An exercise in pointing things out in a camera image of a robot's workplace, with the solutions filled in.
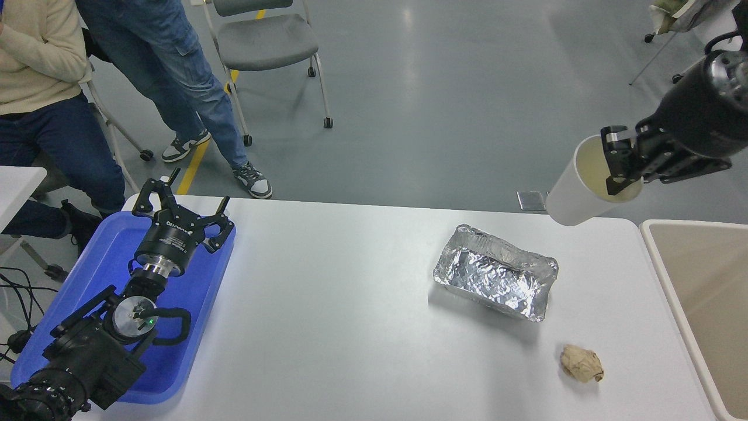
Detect white paper cup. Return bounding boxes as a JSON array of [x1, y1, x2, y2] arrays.
[[545, 134, 645, 227]]

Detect small white side table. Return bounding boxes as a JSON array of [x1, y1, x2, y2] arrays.
[[0, 166, 69, 282]]

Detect crumpled foil tray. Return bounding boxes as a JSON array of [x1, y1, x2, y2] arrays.
[[433, 224, 559, 322]]

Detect seated person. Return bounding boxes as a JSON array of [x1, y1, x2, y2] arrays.
[[0, 0, 126, 256]]

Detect standing person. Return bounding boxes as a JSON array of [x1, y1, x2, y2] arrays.
[[75, 0, 273, 199]]

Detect grey padded chair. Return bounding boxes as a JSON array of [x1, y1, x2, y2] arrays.
[[202, 0, 334, 147]]

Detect black floor cables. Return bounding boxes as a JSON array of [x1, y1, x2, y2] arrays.
[[0, 266, 52, 366]]

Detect olive patterned cloth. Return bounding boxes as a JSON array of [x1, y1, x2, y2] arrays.
[[650, 0, 734, 34]]

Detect white-framed castor chair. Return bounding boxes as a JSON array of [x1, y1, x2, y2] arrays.
[[82, 76, 155, 194]]

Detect metal floor plate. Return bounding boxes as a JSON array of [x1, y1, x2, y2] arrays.
[[517, 190, 547, 211]]

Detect blue plastic tray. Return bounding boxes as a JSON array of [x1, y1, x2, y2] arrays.
[[11, 210, 236, 405]]

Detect large pale bin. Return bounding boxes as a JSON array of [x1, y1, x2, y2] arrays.
[[639, 219, 748, 421]]

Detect black cloth item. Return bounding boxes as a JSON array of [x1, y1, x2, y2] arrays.
[[84, 28, 114, 64]]

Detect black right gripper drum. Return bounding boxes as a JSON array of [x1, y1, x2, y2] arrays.
[[637, 56, 748, 160]]

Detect crumpled tan paper ball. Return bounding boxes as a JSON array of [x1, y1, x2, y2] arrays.
[[560, 344, 604, 384]]

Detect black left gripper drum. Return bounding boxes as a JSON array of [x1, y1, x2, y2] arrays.
[[134, 210, 206, 274]]

